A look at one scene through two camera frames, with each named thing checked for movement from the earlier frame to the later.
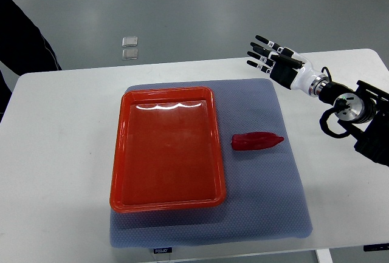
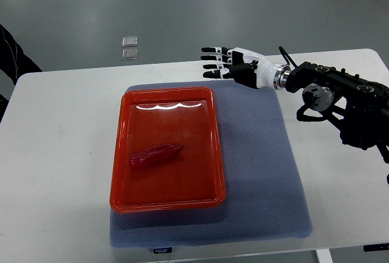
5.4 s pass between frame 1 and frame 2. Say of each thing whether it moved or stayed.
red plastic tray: stayed
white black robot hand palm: moved
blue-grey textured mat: stayed
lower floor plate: stayed
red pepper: moved
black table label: stayed
